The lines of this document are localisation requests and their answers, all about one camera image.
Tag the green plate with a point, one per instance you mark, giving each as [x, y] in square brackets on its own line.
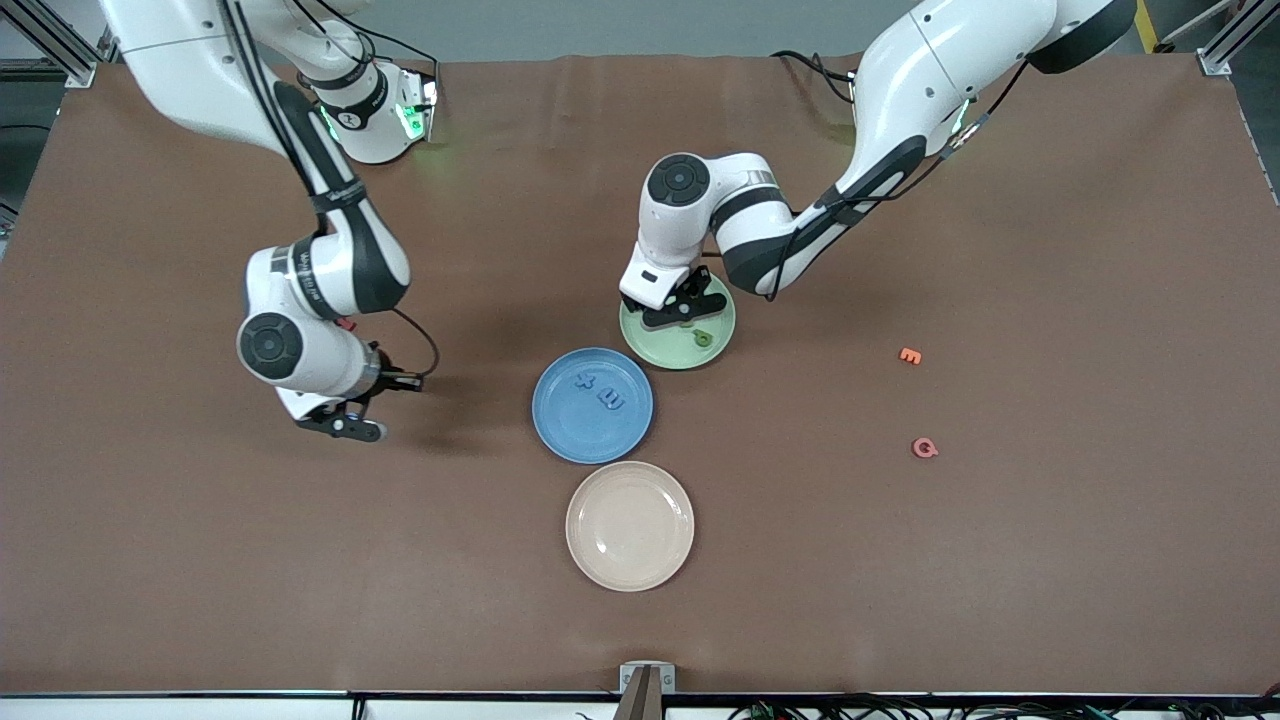
[680, 352]

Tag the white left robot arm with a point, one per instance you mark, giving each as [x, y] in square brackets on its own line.
[920, 80]

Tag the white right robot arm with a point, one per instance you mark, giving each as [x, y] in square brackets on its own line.
[310, 360]

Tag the pink foam letter Q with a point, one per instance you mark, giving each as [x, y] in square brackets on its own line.
[915, 448]

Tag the blue foam letter x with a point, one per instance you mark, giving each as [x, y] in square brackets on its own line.
[584, 379]

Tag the blue foam letter m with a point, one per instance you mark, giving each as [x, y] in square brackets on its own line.
[610, 400]

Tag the aluminium frame profile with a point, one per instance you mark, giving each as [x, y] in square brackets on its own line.
[1225, 45]
[60, 50]

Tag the blue plate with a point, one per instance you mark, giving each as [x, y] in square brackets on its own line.
[580, 430]

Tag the white table edge board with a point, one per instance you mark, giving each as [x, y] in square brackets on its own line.
[480, 712]
[150, 710]

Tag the beige plate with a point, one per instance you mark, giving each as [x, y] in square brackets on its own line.
[630, 525]

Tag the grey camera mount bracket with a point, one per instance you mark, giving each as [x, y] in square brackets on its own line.
[647, 690]

